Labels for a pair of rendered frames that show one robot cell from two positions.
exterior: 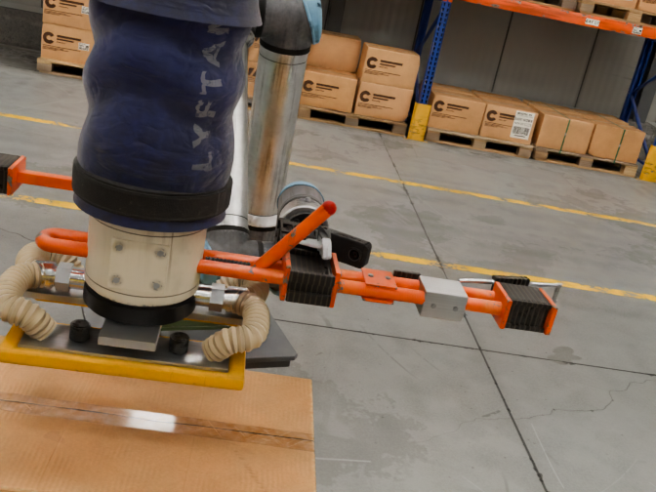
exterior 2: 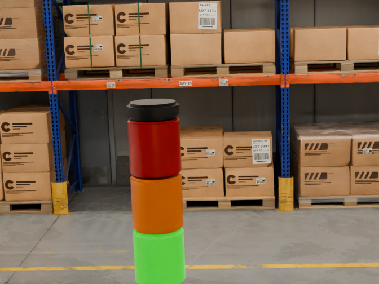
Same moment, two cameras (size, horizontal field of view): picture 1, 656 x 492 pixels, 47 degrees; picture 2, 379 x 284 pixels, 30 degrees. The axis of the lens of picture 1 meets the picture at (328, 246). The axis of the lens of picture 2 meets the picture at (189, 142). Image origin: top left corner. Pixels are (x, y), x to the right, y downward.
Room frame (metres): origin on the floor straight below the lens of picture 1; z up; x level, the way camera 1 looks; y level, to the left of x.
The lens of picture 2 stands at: (-0.25, 1.65, 2.43)
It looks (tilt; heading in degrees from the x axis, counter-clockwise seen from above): 11 degrees down; 10
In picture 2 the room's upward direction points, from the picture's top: 2 degrees counter-clockwise
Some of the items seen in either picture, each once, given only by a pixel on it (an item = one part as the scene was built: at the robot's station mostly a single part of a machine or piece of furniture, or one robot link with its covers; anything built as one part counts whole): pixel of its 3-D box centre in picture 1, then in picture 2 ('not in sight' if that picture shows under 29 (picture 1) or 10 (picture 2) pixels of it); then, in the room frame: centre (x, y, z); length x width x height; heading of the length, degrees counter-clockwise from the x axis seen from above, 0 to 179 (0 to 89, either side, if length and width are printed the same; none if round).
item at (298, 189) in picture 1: (301, 211); not in sight; (1.39, 0.06, 1.24); 0.12 x 0.09 x 0.10; 9
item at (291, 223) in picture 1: (302, 241); not in sight; (1.23, 0.05, 1.24); 0.12 x 0.09 x 0.08; 9
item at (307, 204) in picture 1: (304, 224); not in sight; (1.31, 0.05, 1.24); 0.09 x 0.05 x 0.10; 99
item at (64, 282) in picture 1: (141, 291); not in sight; (1.05, 0.27, 1.17); 0.34 x 0.25 x 0.06; 99
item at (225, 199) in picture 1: (153, 180); not in sight; (1.05, 0.27, 1.35); 0.23 x 0.23 x 0.04
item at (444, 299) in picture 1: (439, 298); not in sight; (1.12, -0.19, 1.23); 0.07 x 0.07 x 0.04; 9
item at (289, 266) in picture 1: (308, 275); not in sight; (1.09, 0.02, 1.24); 0.10 x 0.08 x 0.06; 9
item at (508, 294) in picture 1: (521, 307); not in sight; (1.14, -0.33, 1.24); 0.08 x 0.07 x 0.05; 99
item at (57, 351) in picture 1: (129, 345); not in sight; (0.96, 0.25, 1.13); 0.34 x 0.10 x 0.05; 99
